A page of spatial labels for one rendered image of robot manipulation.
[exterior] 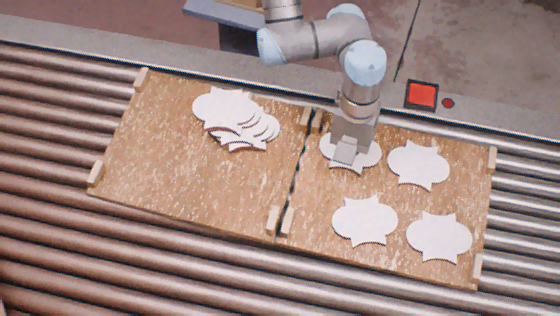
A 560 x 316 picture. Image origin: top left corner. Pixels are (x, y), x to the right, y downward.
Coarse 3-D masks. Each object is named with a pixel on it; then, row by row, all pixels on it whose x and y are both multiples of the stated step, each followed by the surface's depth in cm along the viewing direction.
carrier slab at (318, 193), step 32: (320, 128) 168; (384, 128) 168; (320, 160) 163; (384, 160) 163; (448, 160) 164; (480, 160) 164; (320, 192) 159; (352, 192) 159; (384, 192) 159; (416, 192) 159; (448, 192) 159; (480, 192) 159; (320, 224) 154; (480, 224) 155; (352, 256) 150; (384, 256) 151; (416, 256) 151
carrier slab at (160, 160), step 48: (144, 96) 172; (192, 96) 172; (144, 144) 164; (192, 144) 165; (288, 144) 165; (96, 192) 157; (144, 192) 158; (192, 192) 158; (240, 192) 158; (288, 192) 159
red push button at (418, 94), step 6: (414, 84) 176; (414, 90) 175; (420, 90) 175; (426, 90) 175; (432, 90) 175; (408, 96) 174; (414, 96) 174; (420, 96) 174; (426, 96) 174; (432, 96) 174; (414, 102) 173; (420, 102) 173; (426, 102) 173; (432, 102) 173
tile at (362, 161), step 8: (328, 136) 165; (320, 144) 164; (328, 144) 164; (376, 144) 164; (320, 152) 164; (328, 152) 163; (368, 152) 163; (376, 152) 163; (360, 160) 162; (368, 160) 162; (376, 160) 162; (336, 168) 162; (344, 168) 161; (352, 168) 161; (360, 168) 161; (368, 168) 162
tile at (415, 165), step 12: (408, 144) 164; (396, 156) 162; (408, 156) 162; (420, 156) 163; (432, 156) 163; (396, 168) 161; (408, 168) 161; (420, 168) 161; (432, 168) 161; (444, 168) 161; (408, 180) 159; (420, 180) 159; (432, 180) 159; (444, 180) 160
